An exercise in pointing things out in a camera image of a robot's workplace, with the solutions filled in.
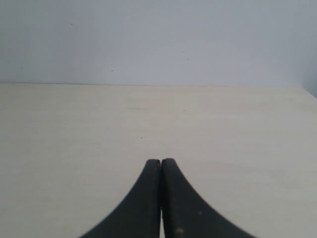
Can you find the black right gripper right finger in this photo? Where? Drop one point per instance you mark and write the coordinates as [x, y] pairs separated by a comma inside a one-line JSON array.
[[185, 214]]

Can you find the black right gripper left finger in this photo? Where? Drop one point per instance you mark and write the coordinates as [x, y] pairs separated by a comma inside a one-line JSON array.
[[138, 214]]

